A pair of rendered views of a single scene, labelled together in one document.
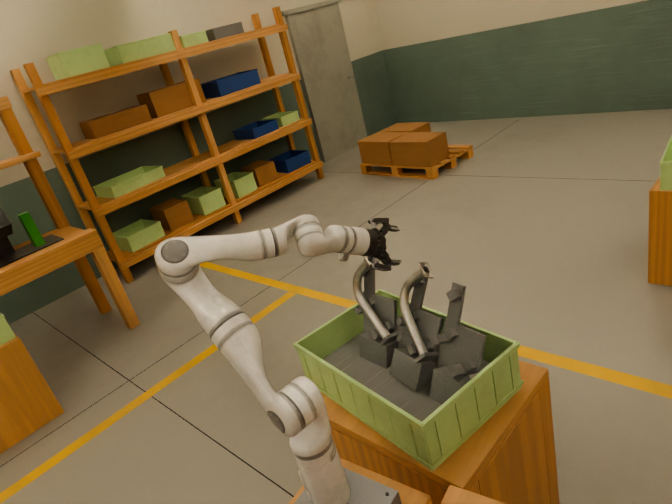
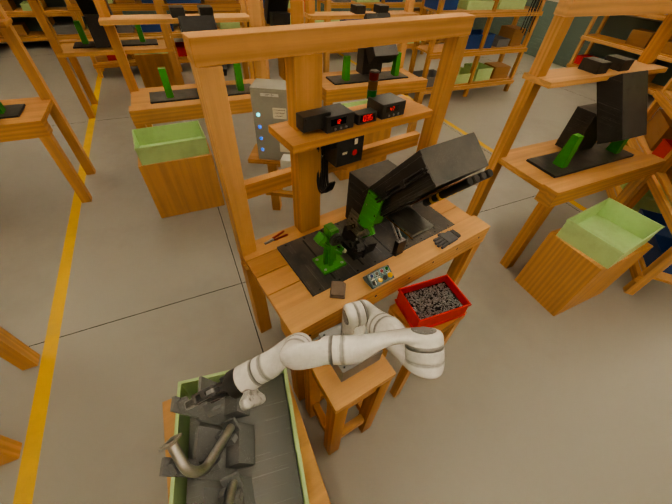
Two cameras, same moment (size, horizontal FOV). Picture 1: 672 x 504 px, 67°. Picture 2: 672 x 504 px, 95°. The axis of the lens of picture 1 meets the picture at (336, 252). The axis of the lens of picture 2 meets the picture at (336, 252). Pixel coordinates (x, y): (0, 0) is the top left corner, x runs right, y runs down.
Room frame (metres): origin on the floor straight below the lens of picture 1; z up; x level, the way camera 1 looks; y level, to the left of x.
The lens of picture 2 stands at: (1.49, 0.21, 2.20)
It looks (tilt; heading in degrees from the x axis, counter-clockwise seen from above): 46 degrees down; 193
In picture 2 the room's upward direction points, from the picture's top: 4 degrees clockwise
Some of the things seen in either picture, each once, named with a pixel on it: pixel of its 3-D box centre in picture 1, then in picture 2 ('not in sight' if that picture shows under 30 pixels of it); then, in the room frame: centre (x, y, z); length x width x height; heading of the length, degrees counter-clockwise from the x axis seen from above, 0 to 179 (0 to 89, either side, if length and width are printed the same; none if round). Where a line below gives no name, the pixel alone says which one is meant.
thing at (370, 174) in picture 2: not in sight; (374, 196); (-0.13, 0.06, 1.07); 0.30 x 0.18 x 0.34; 140
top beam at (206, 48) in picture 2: not in sight; (359, 34); (-0.15, -0.14, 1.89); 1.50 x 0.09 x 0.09; 140
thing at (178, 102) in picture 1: (198, 133); not in sight; (6.04, 1.17, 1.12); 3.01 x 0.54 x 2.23; 131
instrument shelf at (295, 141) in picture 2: not in sight; (356, 120); (-0.12, -0.11, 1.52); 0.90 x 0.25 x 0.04; 140
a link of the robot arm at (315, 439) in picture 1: (303, 417); (355, 319); (0.85, 0.16, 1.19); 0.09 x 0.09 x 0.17; 36
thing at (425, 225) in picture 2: not in sight; (398, 212); (0.04, 0.22, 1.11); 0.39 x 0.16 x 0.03; 50
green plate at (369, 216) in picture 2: not in sight; (374, 209); (0.14, 0.10, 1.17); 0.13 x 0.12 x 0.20; 140
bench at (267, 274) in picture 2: not in sight; (362, 280); (0.04, 0.09, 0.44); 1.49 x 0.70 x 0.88; 140
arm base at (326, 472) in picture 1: (322, 470); not in sight; (0.86, 0.16, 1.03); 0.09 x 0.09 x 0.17; 50
